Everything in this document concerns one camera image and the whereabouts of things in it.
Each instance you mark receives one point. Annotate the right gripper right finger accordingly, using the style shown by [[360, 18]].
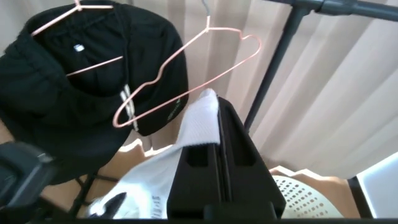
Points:
[[248, 174]]

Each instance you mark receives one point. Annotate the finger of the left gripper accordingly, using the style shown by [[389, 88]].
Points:
[[113, 205]]

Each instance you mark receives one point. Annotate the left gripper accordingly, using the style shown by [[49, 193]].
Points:
[[21, 174]]

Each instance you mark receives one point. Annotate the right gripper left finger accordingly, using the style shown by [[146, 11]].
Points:
[[192, 183]]

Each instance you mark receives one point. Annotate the white garment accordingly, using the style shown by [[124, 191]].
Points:
[[199, 124]]

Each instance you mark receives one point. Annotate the black shorts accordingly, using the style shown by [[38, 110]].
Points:
[[37, 109]]

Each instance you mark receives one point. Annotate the pink clothes hanger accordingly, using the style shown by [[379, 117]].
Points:
[[93, 65], [186, 91]]

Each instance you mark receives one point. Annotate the white laundry basket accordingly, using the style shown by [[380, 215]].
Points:
[[304, 199]]

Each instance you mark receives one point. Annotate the black clothes rack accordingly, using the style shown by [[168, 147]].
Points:
[[276, 62]]

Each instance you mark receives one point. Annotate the beige curtain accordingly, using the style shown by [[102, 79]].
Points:
[[342, 93]]

